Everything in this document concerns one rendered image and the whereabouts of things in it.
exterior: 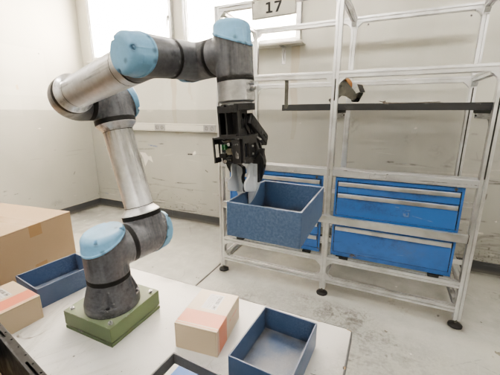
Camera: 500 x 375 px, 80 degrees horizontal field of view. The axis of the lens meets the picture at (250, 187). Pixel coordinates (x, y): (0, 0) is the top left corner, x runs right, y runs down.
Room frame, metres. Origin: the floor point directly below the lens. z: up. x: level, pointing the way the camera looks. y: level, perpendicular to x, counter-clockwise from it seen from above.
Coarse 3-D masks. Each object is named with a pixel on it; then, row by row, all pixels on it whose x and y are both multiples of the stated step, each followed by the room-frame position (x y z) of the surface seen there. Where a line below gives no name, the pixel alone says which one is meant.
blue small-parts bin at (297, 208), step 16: (272, 192) 0.73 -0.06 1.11; (288, 192) 0.71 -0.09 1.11; (304, 192) 0.69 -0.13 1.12; (320, 192) 0.64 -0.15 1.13; (240, 208) 0.54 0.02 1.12; (256, 208) 0.53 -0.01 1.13; (272, 208) 0.52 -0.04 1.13; (288, 208) 0.71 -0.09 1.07; (304, 208) 0.52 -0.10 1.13; (320, 208) 0.65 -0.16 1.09; (240, 224) 0.54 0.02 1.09; (256, 224) 0.53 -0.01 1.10; (272, 224) 0.52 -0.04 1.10; (288, 224) 0.50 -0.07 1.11; (304, 224) 0.52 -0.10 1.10; (256, 240) 0.53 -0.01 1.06; (272, 240) 0.52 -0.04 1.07; (288, 240) 0.50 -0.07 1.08; (304, 240) 0.53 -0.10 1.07
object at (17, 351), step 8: (0, 328) 0.45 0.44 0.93; (0, 336) 0.43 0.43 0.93; (8, 336) 0.43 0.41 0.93; (8, 344) 0.42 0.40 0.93; (16, 344) 0.42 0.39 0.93; (16, 352) 0.40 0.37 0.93; (24, 352) 0.40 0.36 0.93; (16, 360) 0.39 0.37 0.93; (24, 360) 0.38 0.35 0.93; (32, 360) 0.38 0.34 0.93; (24, 368) 0.37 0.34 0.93; (32, 368) 0.38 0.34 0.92; (40, 368) 0.37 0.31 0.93
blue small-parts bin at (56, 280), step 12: (48, 264) 0.98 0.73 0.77; (60, 264) 1.02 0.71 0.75; (72, 264) 1.05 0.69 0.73; (24, 276) 0.92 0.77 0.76; (36, 276) 0.95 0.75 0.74; (48, 276) 0.98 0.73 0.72; (60, 276) 1.01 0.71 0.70; (72, 276) 0.91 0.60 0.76; (84, 276) 0.94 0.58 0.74; (36, 288) 0.93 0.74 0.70; (48, 288) 0.85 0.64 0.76; (60, 288) 0.88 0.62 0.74; (72, 288) 0.91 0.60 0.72; (48, 300) 0.84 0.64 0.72
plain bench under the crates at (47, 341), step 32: (160, 288) 0.94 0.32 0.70; (192, 288) 0.94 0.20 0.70; (64, 320) 0.77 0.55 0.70; (160, 320) 0.77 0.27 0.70; (32, 352) 0.65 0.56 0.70; (64, 352) 0.65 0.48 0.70; (96, 352) 0.65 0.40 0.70; (128, 352) 0.65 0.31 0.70; (160, 352) 0.65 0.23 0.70; (192, 352) 0.65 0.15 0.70; (224, 352) 0.65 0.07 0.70; (320, 352) 0.65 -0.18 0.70
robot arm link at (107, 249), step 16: (112, 224) 0.80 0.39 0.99; (80, 240) 0.73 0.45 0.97; (96, 240) 0.72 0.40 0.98; (112, 240) 0.73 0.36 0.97; (128, 240) 0.77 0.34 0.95; (80, 256) 0.73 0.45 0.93; (96, 256) 0.71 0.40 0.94; (112, 256) 0.73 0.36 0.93; (128, 256) 0.76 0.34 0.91; (96, 272) 0.71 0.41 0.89; (112, 272) 0.72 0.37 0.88
